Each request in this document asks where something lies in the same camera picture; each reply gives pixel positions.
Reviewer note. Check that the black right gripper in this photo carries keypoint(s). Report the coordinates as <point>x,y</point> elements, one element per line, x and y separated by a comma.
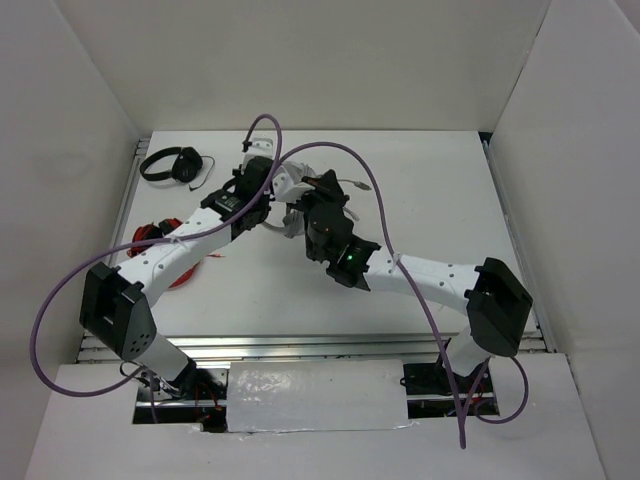
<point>326,185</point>

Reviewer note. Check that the black on-ear headphones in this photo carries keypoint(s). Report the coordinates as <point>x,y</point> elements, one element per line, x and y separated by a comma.
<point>189,167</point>

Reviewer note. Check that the front aluminium rail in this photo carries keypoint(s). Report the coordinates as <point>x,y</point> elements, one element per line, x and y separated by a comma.
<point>214,350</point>

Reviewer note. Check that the white foil-covered panel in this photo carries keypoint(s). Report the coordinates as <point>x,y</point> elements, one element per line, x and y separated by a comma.
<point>327,395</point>

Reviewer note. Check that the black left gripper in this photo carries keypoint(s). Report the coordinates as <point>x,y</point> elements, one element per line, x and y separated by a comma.
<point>237,173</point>

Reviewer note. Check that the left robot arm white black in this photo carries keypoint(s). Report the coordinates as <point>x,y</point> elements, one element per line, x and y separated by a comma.
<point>117,301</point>

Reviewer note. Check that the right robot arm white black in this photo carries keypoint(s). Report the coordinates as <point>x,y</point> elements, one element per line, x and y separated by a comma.
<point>493,300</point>

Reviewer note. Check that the white over-ear headphones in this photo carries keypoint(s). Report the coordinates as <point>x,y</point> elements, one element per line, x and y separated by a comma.
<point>288,188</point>

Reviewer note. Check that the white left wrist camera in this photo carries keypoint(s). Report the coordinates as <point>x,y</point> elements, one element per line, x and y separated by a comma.
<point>257,147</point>

